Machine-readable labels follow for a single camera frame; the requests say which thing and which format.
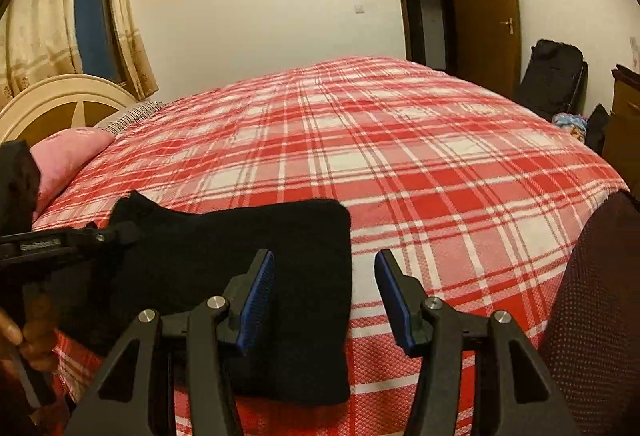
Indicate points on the grey striped pillow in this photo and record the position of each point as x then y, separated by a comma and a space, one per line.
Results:
130, 113

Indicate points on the red plaid bed sheet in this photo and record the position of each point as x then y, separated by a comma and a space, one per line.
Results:
400, 165

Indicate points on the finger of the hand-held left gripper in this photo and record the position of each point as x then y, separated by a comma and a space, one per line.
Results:
120, 232

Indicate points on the wide beige patterned curtain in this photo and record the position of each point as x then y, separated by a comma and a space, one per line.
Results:
45, 15

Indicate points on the black cloth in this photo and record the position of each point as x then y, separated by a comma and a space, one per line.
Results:
597, 128

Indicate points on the narrow beige patterned curtain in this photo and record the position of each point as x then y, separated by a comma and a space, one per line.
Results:
127, 15

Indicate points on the black bag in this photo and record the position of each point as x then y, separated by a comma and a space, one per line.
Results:
550, 80

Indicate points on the colourful printed bag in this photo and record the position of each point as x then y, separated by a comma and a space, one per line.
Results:
570, 125

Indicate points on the brown wooden door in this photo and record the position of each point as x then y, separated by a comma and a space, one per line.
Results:
485, 40

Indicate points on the black pants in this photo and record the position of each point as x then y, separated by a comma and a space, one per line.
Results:
200, 241

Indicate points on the window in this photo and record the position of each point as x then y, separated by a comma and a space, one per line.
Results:
92, 15

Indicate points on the person's dotted dark red clothing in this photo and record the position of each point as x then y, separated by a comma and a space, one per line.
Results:
600, 316

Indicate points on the cream wooden headboard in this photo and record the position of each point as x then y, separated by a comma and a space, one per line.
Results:
40, 98

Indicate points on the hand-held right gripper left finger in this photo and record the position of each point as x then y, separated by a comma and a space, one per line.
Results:
257, 303

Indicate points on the person's left hand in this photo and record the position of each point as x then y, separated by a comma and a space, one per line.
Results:
40, 336

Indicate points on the folded pink blanket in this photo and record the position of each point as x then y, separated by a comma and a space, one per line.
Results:
65, 150

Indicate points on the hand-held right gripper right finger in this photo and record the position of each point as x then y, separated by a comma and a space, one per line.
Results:
395, 303

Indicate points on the brown wooden cabinet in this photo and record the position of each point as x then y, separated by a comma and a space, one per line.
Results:
625, 130

